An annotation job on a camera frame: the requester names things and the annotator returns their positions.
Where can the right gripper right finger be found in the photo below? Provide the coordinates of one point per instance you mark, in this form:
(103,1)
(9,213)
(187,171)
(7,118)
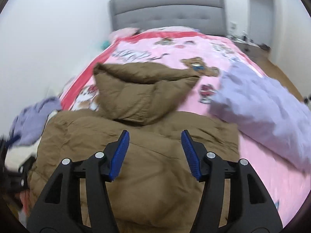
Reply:
(234,198)

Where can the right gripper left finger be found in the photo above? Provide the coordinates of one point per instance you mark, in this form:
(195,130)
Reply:
(75,197)

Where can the brown hooded puffer jacket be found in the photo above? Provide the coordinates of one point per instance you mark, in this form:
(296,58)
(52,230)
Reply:
(155,191)

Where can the pink cartoon fleece blanket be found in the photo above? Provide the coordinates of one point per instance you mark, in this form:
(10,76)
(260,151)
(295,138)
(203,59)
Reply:
(210,56)

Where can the lavender knit sweater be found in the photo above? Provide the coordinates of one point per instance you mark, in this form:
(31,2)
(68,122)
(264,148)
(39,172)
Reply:
(28,126)

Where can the lavender padded garment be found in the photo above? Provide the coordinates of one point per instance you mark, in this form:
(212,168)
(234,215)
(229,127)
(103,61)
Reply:
(266,112)

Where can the grey bedside table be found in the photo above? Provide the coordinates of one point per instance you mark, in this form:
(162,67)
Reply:
(251,49)

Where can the teal small toy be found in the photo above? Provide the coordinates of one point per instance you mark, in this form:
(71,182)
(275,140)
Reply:
(105,45)

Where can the pink plush pillow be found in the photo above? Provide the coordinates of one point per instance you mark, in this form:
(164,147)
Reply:
(121,33)

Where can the grey upholstered headboard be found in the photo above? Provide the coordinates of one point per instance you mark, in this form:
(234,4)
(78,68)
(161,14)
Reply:
(207,16)

